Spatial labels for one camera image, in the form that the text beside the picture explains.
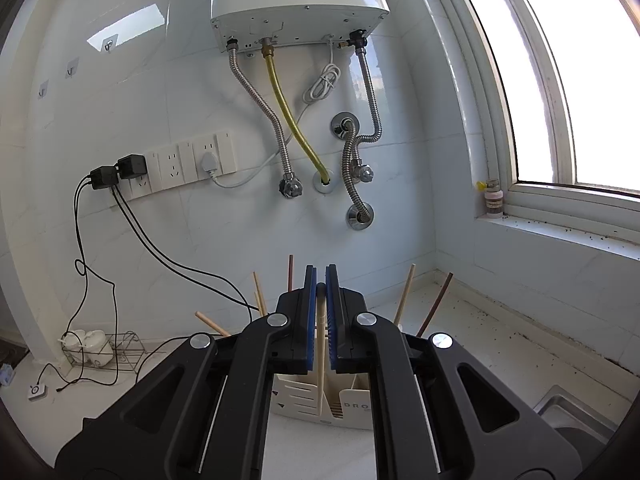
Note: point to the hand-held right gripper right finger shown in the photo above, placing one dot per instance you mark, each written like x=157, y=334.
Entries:
x=331, y=320

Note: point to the small bottle with yellow cap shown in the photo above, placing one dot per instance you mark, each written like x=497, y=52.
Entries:
x=492, y=200

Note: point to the white pipe flange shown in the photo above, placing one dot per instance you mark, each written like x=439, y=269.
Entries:
x=322, y=182

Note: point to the black power adapter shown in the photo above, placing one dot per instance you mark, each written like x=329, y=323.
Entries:
x=132, y=165
x=102, y=176

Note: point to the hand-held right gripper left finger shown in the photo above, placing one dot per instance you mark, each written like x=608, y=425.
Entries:
x=311, y=320

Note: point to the small white device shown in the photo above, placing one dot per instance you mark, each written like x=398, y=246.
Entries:
x=36, y=391

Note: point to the cream plastic utensil holder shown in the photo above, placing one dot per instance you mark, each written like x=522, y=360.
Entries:
x=295, y=400

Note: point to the stainless steel sink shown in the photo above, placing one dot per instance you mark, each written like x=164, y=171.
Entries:
x=570, y=410

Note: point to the row of white wall sockets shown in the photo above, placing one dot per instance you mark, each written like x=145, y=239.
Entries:
x=172, y=165

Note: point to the white power plug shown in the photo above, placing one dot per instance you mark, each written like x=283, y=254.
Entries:
x=209, y=162

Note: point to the metal wall hook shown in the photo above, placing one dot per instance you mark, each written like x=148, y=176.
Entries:
x=42, y=87
x=107, y=42
x=72, y=67

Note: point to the metal angle valve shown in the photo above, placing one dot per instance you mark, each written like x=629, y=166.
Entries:
x=365, y=176
x=291, y=189

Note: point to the white window frame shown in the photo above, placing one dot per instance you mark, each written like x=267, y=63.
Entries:
x=500, y=110

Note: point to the white ceramic cup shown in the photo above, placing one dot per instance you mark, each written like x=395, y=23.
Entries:
x=97, y=350
x=75, y=338

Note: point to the chrome pipe flange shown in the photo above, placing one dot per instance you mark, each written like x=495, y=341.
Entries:
x=360, y=217
x=344, y=125

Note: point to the white water heater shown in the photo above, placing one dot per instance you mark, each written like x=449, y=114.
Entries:
x=300, y=5

